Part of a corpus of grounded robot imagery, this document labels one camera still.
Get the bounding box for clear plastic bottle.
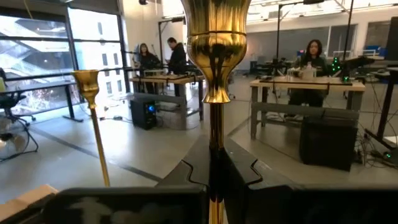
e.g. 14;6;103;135
303;62;317;80

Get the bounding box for black office chair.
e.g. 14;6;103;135
0;67;40;162

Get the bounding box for black desk stand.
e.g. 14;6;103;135
365;67;398;150

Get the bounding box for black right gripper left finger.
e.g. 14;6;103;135
40;136;212;224

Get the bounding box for black box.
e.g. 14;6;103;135
299;116;359;172

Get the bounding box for black computer tower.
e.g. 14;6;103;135
129;98;158;131

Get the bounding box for person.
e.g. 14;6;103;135
287;39;330;108
136;42;162;94
166;36;188;97

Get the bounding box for tall gold candlestick holder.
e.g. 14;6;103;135
70;69;111;187
180;0;252;224

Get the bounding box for wooden work table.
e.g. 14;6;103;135
250;76;367;141
129;73;206;122

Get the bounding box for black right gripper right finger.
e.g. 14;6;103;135
224;136;398;224

